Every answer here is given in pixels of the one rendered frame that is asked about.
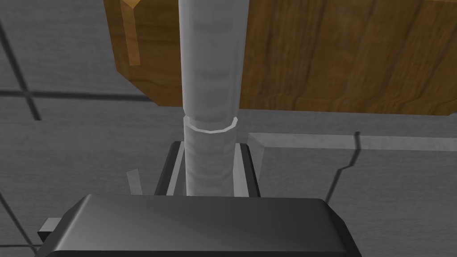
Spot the brown wooden cupboard door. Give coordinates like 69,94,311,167
103,0,457,116

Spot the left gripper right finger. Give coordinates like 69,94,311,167
233,142,261,198

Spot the grey cylindrical bar handle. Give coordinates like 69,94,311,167
177,0,249,197

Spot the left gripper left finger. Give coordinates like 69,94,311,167
154,141,186,197

